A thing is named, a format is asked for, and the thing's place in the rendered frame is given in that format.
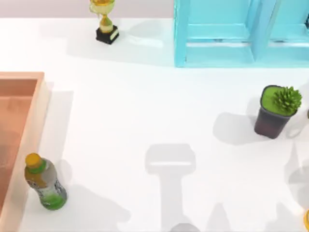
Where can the green bottle with orange cap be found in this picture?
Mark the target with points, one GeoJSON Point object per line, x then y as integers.
{"type": "Point", "coordinates": [46, 183]}

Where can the green plant in dark pot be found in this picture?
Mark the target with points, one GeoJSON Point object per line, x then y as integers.
{"type": "Point", "coordinates": [275, 111]}

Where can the gold trophy with black base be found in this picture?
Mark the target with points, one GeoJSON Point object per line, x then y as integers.
{"type": "Point", "coordinates": [105, 24]}

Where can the light blue rack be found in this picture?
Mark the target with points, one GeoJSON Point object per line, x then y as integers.
{"type": "Point", "coordinates": [217, 52]}

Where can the salmon shallow box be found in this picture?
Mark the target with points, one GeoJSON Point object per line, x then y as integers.
{"type": "Point", "coordinates": [21, 116]}

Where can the yellow round object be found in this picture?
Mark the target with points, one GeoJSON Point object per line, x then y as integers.
{"type": "Point", "coordinates": [306, 219]}

